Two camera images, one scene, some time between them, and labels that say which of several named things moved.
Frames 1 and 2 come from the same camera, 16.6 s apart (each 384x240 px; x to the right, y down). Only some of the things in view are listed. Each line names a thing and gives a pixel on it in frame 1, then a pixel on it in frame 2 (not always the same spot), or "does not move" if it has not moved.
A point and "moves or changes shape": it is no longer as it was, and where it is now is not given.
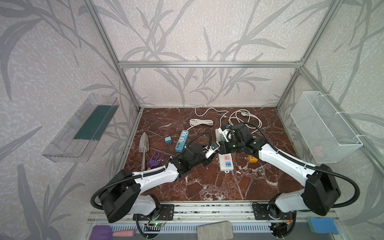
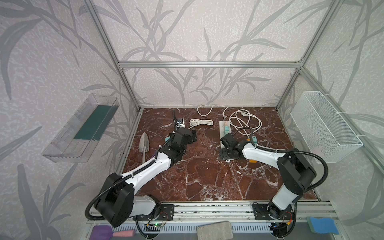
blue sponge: x=322 y=225 does not move
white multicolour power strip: x=225 y=160 moves or changes shape
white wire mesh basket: x=327 y=138 does not move
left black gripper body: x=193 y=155 to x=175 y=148
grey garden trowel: x=143 y=147 does not move
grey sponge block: x=218 y=230 does not move
